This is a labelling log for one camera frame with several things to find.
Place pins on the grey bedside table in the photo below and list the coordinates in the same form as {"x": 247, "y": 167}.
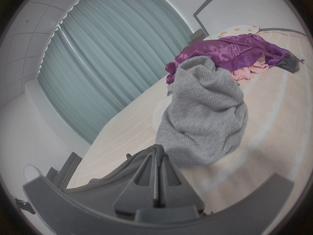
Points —
{"x": 196, "y": 36}

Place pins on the pink garment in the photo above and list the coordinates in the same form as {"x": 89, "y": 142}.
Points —
{"x": 247, "y": 72}

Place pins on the grey knit garment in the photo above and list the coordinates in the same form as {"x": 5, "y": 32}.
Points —
{"x": 203, "y": 114}

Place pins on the dark grey mesh garment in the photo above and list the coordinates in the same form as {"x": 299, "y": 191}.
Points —
{"x": 290, "y": 64}

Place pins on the bed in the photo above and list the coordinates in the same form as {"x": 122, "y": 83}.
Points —
{"x": 256, "y": 131}

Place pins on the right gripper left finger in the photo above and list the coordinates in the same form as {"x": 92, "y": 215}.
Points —
{"x": 143, "y": 183}

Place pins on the purple satin garment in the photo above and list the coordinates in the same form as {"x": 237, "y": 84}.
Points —
{"x": 220, "y": 51}

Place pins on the blue-green curtain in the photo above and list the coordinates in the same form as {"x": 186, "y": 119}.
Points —
{"x": 73, "y": 89}
{"x": 127, "y": 40}

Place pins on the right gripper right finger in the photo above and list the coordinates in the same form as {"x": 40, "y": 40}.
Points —
{"x": 174, "y": 186}

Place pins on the white printed pillow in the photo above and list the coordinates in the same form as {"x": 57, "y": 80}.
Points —
{"x": 232, "y": 32}

